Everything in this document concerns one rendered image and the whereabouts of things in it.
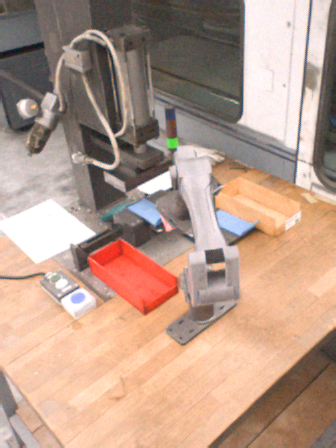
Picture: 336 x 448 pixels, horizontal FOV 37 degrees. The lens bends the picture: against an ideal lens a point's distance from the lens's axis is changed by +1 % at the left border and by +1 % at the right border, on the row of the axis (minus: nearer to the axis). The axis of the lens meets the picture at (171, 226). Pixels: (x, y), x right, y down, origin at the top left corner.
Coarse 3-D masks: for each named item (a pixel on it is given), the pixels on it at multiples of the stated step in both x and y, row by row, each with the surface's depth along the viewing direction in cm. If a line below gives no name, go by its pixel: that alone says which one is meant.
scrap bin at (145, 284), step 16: (96, 256) 143; (112, 256) 147; (128, 256) 148; (144, 256) 140; (96, 272) 141; (112, 272) 143; (128, 272) 143; (144, 272) 142; (160, 272) 137; (112, 288) 138; (128, 288) 129; (144, 288) 137; (160, 288) 136; (176, 288) 134; (144, 304) 127; (160, 304) 132
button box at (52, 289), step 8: (40, 272) 144; (48, 272) 142; (56, 272) 141; (40, 280) 139; (48, 280) 139; (72, 280) 138; (48, 288) 137; (56, 288) 136; (64, 288) 136; (72, 288) 135; (56, 296) 134; (64, 296) 134
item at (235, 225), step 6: (222, 210) 161; (222, 216) 159; (228, 216) 159; (234, 216) 158; (222, 222) 156; (228, 222) 156; (234, 222) 156; (240, 222) 155; (246, 222) 155; (228, 228) 153; (234, 228) 153; (240, 228) 153; (246, 228) 148; (240, 234) 150
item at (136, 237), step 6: (114, 222) 155; (120, 222) 152; (126, 228) 151; (138, 228) 149; (144, 228) 151; (126, 234) 153; (132, 234) 150; (138, 234) 151; (144, 234) 152; (150, 234) 154; (126, 240) 155; (132, 240) 151; (138, 240) 152; (144, 240) 153; (138, 246) 153
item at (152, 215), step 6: (132, 204) 156; (138, 204) 156; (144, 204) 156; (150, 204) 156; (132, 210) 154; (138, 210) 154; (150, 210) 153; (156, 210) 153; (144, 216) 151; (150, 216) 150; (156, 216) 150; (150, 222) 148; (156, 222) 146; (162, 222) 148
